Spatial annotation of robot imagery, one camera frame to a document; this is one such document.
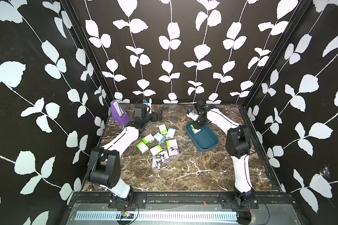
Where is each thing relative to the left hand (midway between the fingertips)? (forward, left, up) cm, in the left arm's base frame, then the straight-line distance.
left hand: (157, 109), depth 88 cm
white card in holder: (+8, +29, -8) cm, 31 cm away
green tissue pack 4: (-18, +2, -21) cm, 28 cm away
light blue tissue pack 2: (-9, 0, -20) cm, 22 cm away
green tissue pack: (-3, -3, -20) cm, 20 cm away
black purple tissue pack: (-18, -9, -20) cm, 28 cm away
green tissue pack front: (-6, -26, -17) cm, 32 cm away
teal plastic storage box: (-10, -34, -24) cm, 42 cm away
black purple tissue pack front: (-29, +2, -19) cm, 35 cm away
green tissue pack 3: (-16, +11, -20) cm, 28 cm away
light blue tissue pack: (-5, -9, -20) cm, 23 cm away
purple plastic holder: (+5, +31, -11) cm, 33 cm away
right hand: (-1, -26, -15) cm, 30 cm away
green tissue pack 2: (-10, +7, -20) cm, 23 cm away
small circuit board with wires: (-53, +16, -21) cm, 60 cm away
